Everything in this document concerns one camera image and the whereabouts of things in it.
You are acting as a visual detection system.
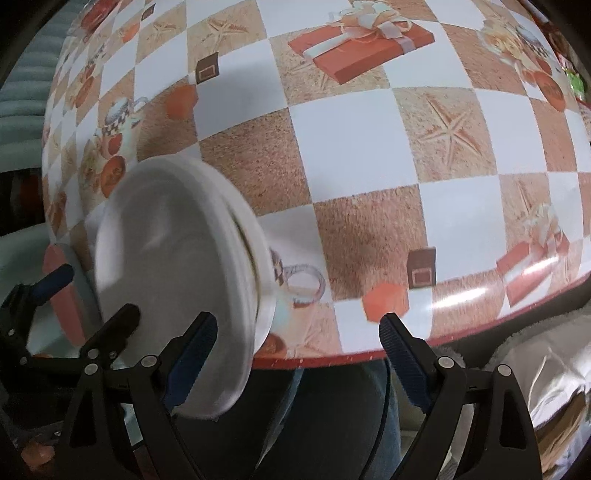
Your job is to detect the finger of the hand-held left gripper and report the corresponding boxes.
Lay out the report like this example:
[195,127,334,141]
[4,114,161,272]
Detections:
[78,304,141,366]
[0,264,75,358]

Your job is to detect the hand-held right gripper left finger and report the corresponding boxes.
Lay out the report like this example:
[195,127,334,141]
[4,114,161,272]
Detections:
[58,311,219,480]

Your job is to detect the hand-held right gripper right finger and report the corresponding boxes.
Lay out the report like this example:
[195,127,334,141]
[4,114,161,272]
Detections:
[379,313,543,480]

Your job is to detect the large white plate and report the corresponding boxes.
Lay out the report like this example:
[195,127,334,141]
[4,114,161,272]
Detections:
[95,159,258,422]

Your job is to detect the person's left hand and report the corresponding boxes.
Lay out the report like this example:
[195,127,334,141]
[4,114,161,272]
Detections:
[21,438,57,472]

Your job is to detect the person's dark trousers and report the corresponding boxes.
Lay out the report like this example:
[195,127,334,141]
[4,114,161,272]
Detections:
[178,359,402,480]

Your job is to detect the white fleece cloth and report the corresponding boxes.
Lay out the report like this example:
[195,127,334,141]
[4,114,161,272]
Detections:
[482,309,591,467]

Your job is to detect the pale green padded seat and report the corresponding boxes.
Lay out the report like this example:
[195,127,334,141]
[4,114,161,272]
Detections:
[0,28,68,169]

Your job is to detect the checkered printed tablecloth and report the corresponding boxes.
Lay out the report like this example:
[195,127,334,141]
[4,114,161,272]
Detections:
[41,0,591,371]

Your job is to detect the green snack packet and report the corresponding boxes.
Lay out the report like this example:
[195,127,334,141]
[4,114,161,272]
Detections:
[569,69,590,100]

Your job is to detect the black cable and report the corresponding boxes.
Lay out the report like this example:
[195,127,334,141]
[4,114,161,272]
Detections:
[358,367,394,480]

